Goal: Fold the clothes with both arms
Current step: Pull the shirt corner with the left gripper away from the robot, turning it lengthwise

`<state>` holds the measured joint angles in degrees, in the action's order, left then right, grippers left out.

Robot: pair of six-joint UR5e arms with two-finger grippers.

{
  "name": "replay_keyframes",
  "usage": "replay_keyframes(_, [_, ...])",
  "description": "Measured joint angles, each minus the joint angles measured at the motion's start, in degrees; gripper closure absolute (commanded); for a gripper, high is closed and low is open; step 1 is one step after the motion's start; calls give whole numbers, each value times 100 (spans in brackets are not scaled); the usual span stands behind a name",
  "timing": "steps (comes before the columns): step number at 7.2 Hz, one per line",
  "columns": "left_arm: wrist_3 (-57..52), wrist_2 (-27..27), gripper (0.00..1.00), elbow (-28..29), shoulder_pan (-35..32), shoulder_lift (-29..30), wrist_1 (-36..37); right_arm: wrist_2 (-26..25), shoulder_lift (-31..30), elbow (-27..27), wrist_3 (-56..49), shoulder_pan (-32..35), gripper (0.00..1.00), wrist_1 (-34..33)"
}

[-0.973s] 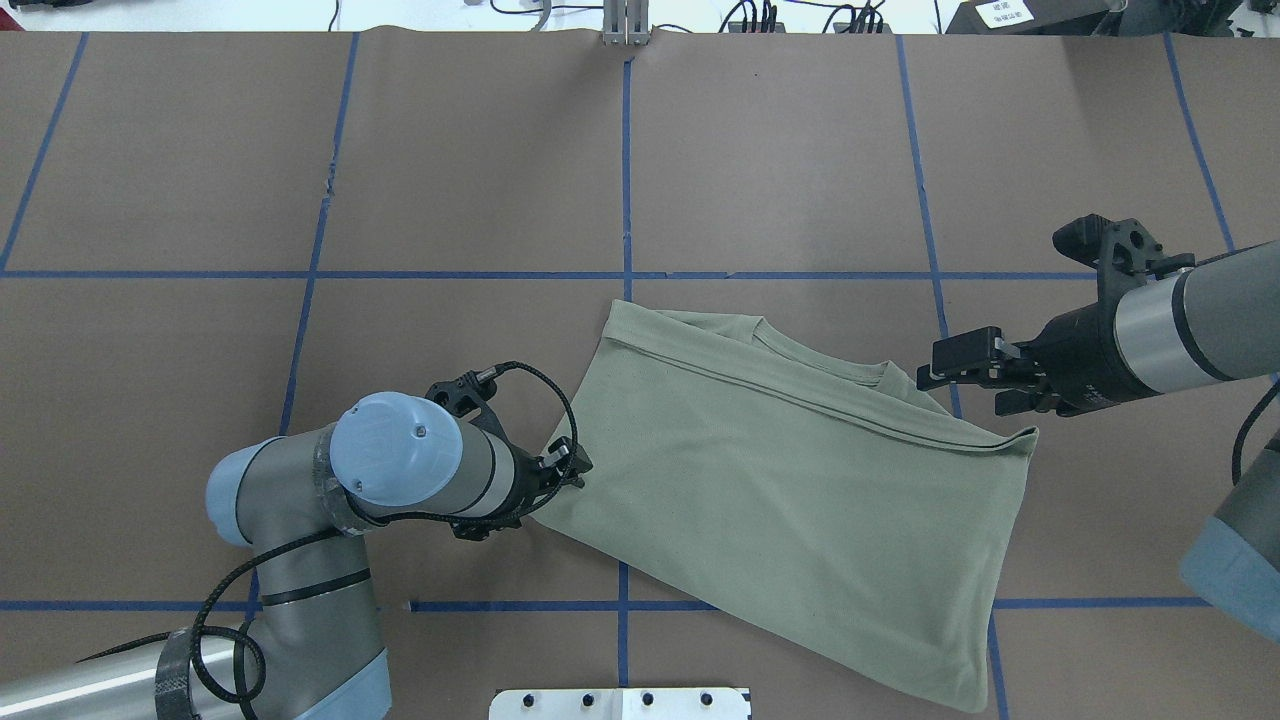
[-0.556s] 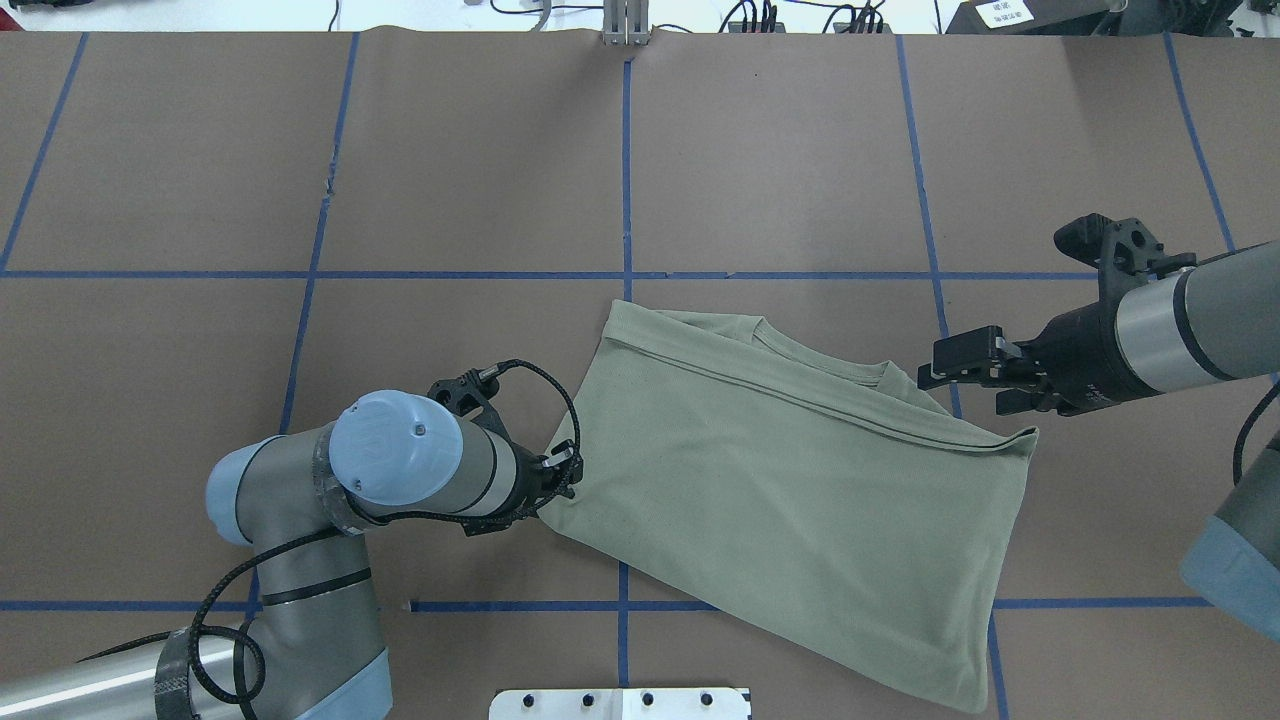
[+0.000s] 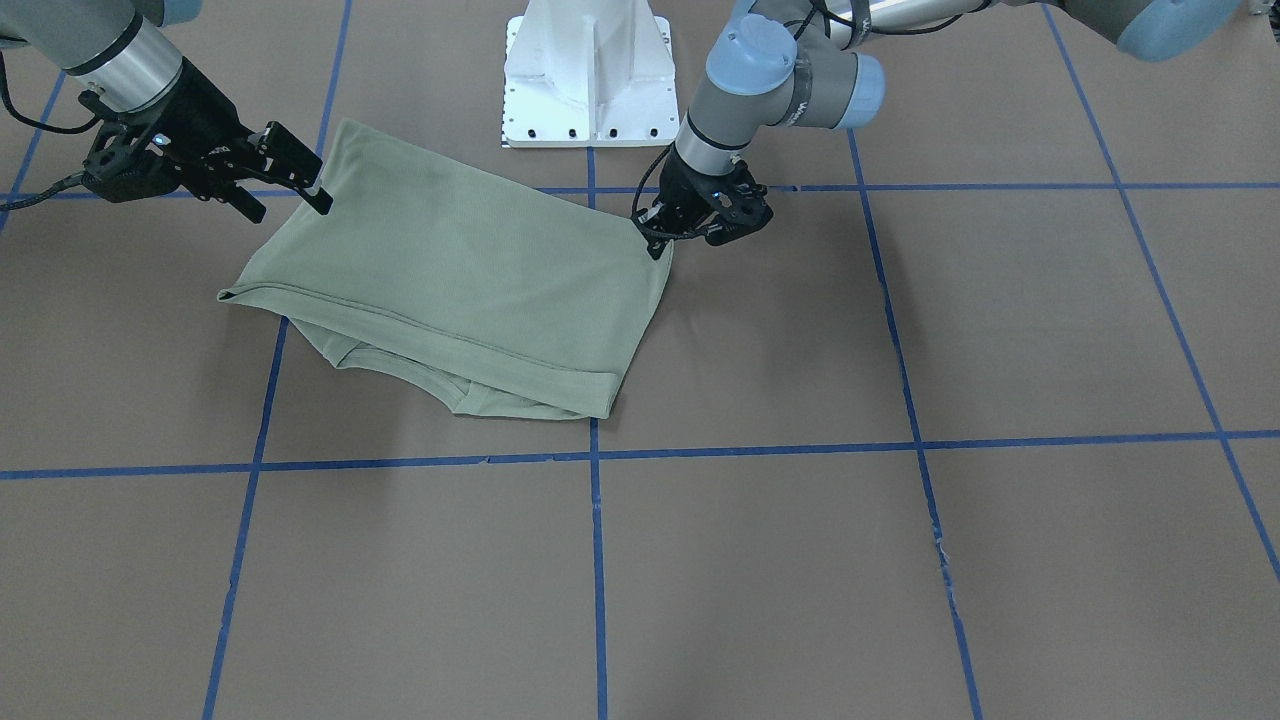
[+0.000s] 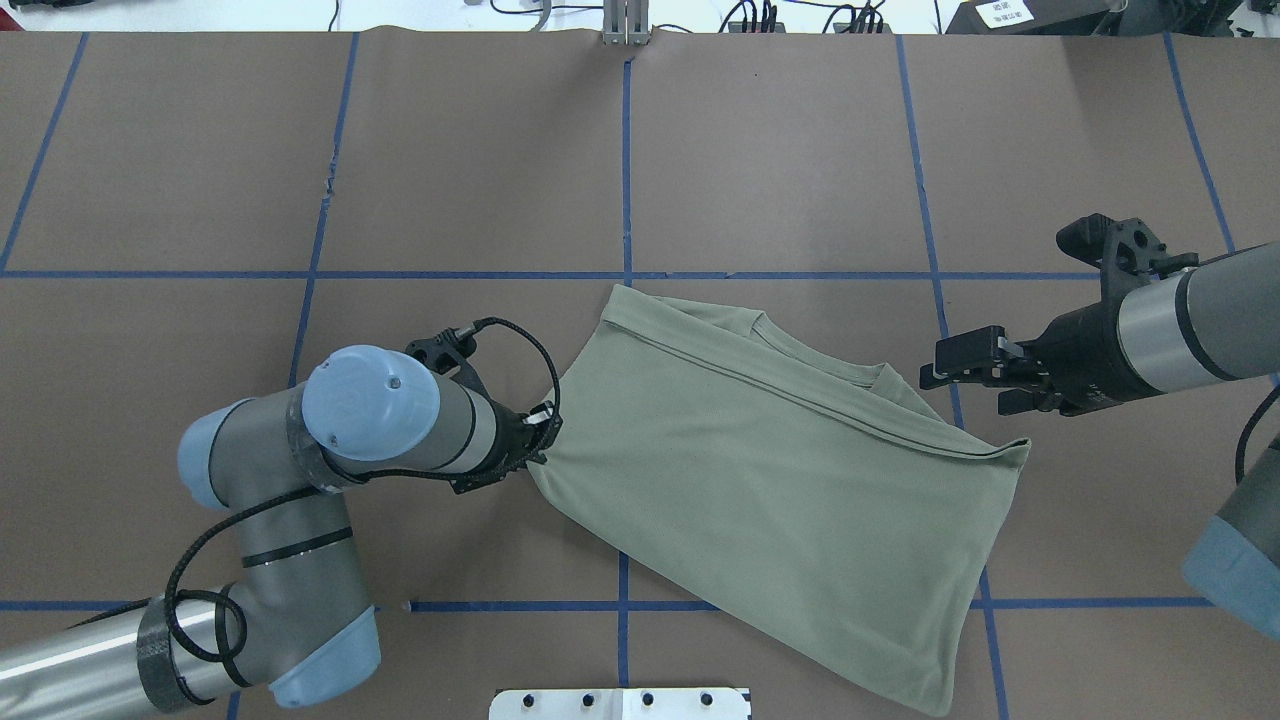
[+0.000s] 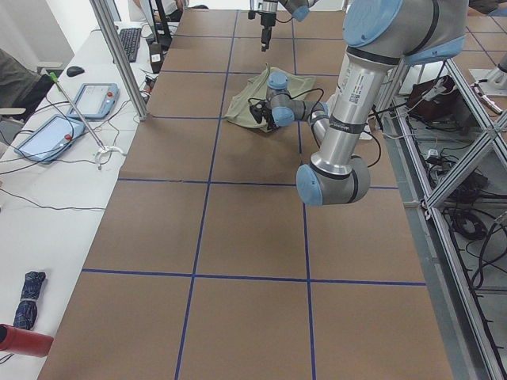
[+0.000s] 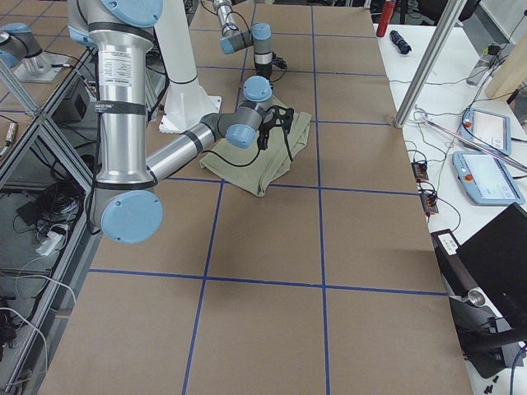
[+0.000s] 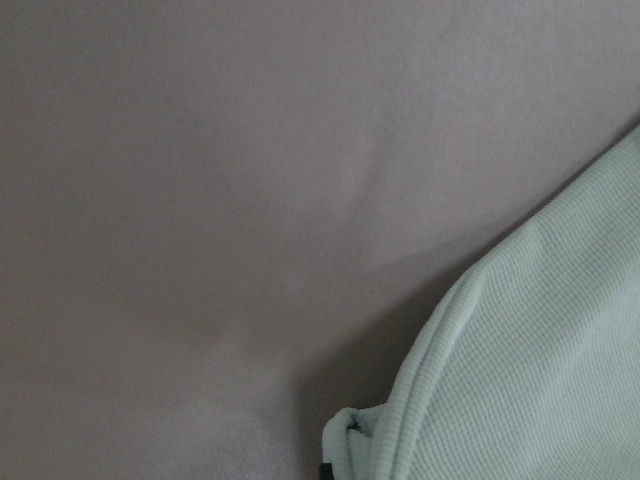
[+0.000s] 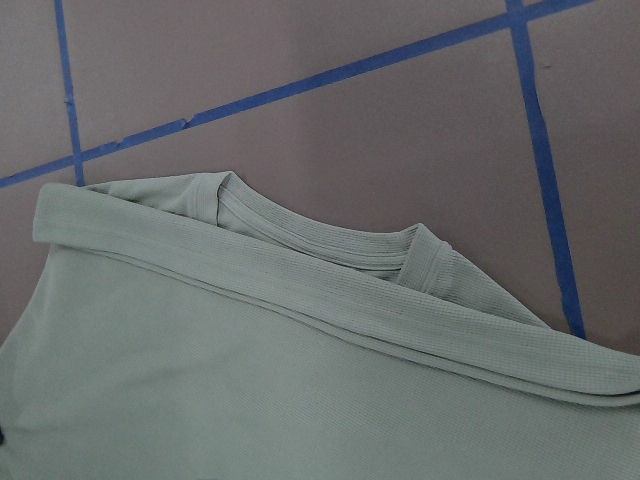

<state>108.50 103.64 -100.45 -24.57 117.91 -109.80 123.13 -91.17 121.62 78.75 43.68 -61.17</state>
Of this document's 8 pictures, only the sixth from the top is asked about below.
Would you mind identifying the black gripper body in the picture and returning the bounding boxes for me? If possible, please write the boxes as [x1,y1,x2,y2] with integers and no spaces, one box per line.
[257,105,294,160]
[254,51,287,87]

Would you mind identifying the olive green long-sleeve shirt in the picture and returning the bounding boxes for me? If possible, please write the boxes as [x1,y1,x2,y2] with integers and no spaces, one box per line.
[199,112,312,198]

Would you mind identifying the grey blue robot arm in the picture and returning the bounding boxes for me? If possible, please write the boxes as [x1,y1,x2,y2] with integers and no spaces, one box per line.
[212,1,287,86]
[68,1,293,244]

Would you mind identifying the red water bottle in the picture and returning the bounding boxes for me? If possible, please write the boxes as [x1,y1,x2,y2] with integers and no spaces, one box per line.
[375,0,396,38]

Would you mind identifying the folded dark blue umbrella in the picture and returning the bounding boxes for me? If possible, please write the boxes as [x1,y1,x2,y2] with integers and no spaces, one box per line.
[389,30,412,55]

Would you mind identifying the green-tipped metal grabber stick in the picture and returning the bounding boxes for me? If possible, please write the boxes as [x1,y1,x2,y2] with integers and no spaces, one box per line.
[414,108,526,173]

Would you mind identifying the brown control box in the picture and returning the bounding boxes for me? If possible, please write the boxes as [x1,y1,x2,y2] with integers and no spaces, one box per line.
[52,80,91,123]

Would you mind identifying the far blue teach pendant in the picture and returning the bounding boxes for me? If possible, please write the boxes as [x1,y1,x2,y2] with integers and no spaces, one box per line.
[459,108,511,156]

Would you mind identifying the blue teach pendant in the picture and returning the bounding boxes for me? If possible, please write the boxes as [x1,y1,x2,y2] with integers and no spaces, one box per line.
[452,151,525,207]
[459,108,511,156]

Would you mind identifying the near blue teach pendant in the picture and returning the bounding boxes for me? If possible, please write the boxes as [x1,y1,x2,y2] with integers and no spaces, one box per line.
[452,151,525,207]

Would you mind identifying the black monitor on stand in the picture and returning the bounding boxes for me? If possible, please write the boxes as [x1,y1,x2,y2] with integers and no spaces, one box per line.
[431,203,526,379]

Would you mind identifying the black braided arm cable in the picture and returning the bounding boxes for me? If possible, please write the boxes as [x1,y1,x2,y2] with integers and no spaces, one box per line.
[201,123,273,169]

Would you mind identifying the aluminium frame post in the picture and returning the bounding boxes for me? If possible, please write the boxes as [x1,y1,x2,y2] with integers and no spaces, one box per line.
[393,0,466,128]

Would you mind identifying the aluminium extrusion frame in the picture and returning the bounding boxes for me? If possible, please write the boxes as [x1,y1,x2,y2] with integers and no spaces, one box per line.
[1,49,100,394]

